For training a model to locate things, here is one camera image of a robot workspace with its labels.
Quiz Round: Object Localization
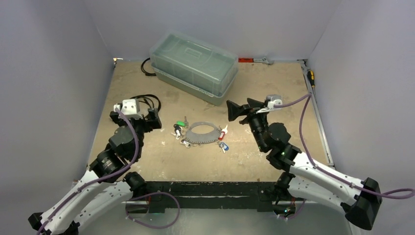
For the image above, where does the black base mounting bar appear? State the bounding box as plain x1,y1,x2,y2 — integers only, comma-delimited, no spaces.
123,172,309,215

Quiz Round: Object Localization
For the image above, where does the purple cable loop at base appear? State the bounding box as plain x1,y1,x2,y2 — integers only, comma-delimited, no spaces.
125,190,181,229

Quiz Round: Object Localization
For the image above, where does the coiled black cable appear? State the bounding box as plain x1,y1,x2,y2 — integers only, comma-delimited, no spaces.
129,94,162,113

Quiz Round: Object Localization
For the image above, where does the oval metal keyring plate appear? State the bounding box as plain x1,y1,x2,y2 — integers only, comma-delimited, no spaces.
184,121,221,144

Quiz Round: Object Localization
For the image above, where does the black cable behind box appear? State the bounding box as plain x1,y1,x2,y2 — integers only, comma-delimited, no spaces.
140,57,158,77

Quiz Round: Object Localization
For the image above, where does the aluminium rail right side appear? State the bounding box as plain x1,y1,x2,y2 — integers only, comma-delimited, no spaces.
297,60,335,169

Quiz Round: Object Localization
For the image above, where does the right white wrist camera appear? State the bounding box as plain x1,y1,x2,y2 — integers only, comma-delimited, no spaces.
256,94,282,114

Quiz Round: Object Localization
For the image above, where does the blue tagged key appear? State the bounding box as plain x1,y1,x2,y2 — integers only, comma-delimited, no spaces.
219,142,229,153

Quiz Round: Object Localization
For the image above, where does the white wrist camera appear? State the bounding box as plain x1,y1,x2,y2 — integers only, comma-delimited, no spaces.
256,94,282,114
113,98,143,119

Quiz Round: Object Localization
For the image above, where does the red tagged key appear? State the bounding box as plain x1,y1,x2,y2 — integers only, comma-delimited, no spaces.
218,125,228,141

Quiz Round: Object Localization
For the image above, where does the yellow black screwdriver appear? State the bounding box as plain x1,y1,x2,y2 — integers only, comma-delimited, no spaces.
307,70,315,89

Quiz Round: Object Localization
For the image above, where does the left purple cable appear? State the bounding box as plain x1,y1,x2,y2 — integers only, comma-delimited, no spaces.
36,108,140,235

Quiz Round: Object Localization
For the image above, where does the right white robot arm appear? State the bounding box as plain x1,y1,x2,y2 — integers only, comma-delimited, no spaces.
226,98,382,231

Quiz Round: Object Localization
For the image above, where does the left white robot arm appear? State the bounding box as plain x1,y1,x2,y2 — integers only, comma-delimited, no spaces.
28,104,162,235

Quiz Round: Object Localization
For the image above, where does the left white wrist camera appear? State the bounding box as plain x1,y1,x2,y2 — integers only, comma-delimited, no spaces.
113,98,143,119

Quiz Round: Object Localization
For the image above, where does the translucent green storage box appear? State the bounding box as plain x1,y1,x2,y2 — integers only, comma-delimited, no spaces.
150,31,238,106

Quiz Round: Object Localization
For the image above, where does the green tagged key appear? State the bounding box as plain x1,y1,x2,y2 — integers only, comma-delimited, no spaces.
175,121,188,128

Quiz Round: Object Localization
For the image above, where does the red handled wrench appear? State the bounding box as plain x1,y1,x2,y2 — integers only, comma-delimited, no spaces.
238,57,274,65

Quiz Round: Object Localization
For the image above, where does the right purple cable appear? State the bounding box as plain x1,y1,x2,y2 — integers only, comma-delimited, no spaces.
274,93,415,200

